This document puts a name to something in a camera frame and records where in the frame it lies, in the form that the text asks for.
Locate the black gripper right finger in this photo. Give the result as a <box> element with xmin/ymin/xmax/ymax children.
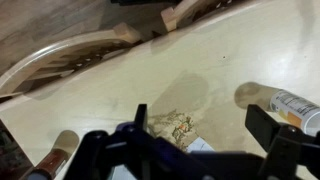
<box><xmin>244</xmin><ymin>103</ymin><xmax>320</xmax><ymax>180</ymax></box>

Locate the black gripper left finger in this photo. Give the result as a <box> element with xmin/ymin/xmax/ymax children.
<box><xmin>63</xmin><ymin>103</ymin><xmax>188</xmax><ymax>180</ymax></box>

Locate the green potted plant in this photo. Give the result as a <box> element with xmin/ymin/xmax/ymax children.
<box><xmin>148</xmin><ymin>109</ymin><xmax>196</xmax><ymax>150</ymax></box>

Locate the white printed cardboard canister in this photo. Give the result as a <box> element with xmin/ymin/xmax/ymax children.
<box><xmin>269</xmin><ymin>89</ymin><xmax>320</xmax><ymax>137</ymax></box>

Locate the white paper sheet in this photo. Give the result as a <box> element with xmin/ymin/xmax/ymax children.
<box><xmin>185</xmin><ymin>135</ymin><xmax>216</xmax><ymax>154</ymax></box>

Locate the brown jar black lid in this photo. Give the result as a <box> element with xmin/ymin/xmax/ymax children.
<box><xmin>19</xmin><ymin>148</ymin><xmax>69</xmax><ymax>180</ymax></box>

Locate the light wooden dining chair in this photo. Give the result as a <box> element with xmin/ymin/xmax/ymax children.
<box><xmin>0</xmin><ymin>21</ymin><xmax>143</xmax><ymax>99</ymax></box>
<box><xmin>160</xmin><ymin>0</ymin><xmax>241</xmax><ymax>33</ymax></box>

